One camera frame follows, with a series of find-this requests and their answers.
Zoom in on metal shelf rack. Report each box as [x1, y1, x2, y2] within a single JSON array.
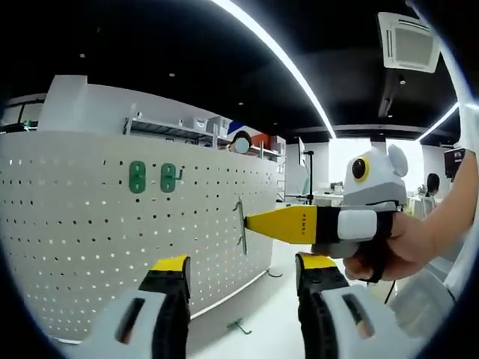
[[122, 105, 287, 165]]

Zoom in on white ceiling air vent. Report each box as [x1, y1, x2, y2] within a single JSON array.
[[376, 11, 441, 74]]

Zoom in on ceiling light strip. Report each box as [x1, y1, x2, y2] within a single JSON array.
[[209, 0, 337, 140], [418, 101, 460, 142]]

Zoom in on black ceiling mount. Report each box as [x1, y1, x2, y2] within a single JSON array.
[[376, 74, 409, 117]]

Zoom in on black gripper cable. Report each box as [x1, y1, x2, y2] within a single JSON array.
[[383, 278, 397, 306]]

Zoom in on black tripod stand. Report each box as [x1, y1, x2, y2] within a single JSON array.
[[282, 149, 316, 206]]

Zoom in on white perforated mounting plate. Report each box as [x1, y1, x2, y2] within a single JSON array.
[[0, 129, 284, 343]]

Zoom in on white mesh office chair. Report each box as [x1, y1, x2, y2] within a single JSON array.
[[388, 261, 457, 337]]

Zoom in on blue white red sign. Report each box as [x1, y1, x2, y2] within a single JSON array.
[[228, 119, 269, 151]]

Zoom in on person's right hand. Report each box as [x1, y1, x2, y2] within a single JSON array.
[[342, 212, 443, 282]]

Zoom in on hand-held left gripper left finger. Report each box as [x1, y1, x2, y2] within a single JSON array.
[[76, 254, 192, 359]]

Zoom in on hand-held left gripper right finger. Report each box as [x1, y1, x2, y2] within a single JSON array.
[[294, 252, 406, 359]]

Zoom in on dark wall screen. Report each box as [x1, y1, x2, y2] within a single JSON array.
[[444, 147, 467, 177]]

